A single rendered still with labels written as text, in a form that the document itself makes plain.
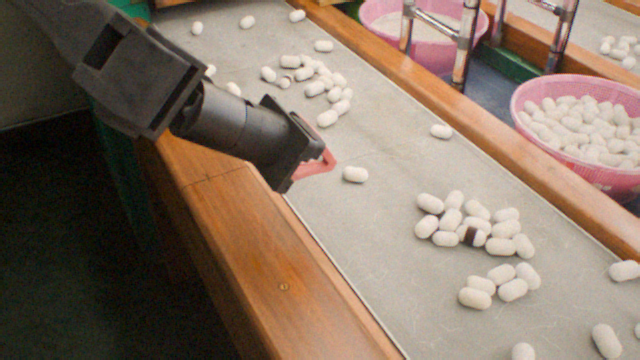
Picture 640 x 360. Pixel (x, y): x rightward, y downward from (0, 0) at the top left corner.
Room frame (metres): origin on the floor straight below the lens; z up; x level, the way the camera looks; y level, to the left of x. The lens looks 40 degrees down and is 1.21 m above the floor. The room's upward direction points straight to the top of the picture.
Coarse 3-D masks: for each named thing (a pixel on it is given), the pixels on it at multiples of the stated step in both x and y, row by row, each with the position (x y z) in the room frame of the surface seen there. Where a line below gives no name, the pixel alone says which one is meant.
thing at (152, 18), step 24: (120, 0) 1.06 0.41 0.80; (144, 0) 1.09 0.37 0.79; (216, 0) 1.22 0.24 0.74; (240, 0) 1.22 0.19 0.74; (264, 0) 1.22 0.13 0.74; (96, 120) 1.44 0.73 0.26; (120, 144) 1.05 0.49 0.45; (120, 168) 1.05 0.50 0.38; (120, 192) 1.23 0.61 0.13; (144, 192) 1.06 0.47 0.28; (144, 216) 1.06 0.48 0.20; (144, 240) 1.05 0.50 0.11
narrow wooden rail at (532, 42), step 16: (512, 16) 1.07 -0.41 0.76; (512, 32) 1.02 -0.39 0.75; (528, 32) 0.99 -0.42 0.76; (544, 32) 0.99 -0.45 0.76; (512, 48) 1.01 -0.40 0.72; (528, 48) 0.98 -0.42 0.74; (544, 48) 0.95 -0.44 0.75; (576, 48) 0.92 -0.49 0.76; (544, 64) 0.94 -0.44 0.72; (576, 64) 0.88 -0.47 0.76; (592, 64) 0.86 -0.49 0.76; (608, 64) 0.86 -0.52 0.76; (624, 80) 0.80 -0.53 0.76; (624, 96) 0.78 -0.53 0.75
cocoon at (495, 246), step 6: (492, 240) 0.43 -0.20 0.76; (498, 240) 0.43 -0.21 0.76; (504, 240) 0.43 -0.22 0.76; (510, 240) 0.43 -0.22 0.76; (486, 246) 0.43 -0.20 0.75; (492, 246) 0.42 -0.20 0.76; (498, 246) 0.42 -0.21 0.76; (504, 246) 0.42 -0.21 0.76; (510, 246) 0.42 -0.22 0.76; (492, 252) 0.42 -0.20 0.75; (498, 252) 0.42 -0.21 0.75; (504, 252) 0.42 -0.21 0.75; (510, 252) 0.42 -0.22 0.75
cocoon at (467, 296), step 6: (468, 288) 0.36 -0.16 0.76; (462, 294) 0.35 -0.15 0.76; (468, 294) 0.35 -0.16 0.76; (474, 294) 0.35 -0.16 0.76; (480, 294) 0.35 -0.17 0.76; (486, 294) 0.35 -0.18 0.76; (462, 300) 0.35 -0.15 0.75; (468, 300) 0.35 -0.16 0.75; (474, 300) 0.35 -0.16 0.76; (480, 300) 0.35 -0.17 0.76; (486, 300) 0.35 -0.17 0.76; (474, 306) 0.35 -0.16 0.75; (480, 306) 0.34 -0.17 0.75; (486, 306) 0.34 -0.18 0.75
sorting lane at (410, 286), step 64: (256, 64) 0.90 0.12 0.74; (320, 128) 0.69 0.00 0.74; (384, 128) 0.69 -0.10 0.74; (320, 192) 0.54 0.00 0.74; (384, 192) 0.54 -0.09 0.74; (448, 192) 0.54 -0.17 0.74; (512, 192) 0.54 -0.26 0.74; (384, 256) 0.42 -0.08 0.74; (448, 256) 0.42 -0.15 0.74; (512, 256) 0.42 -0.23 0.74; (576, 256) 0.42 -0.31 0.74; (384, 320) 0.33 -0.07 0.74; (448, 320) 0.33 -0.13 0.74; (512, 320) 0.33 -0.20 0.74; (576, 320) 0.33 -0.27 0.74
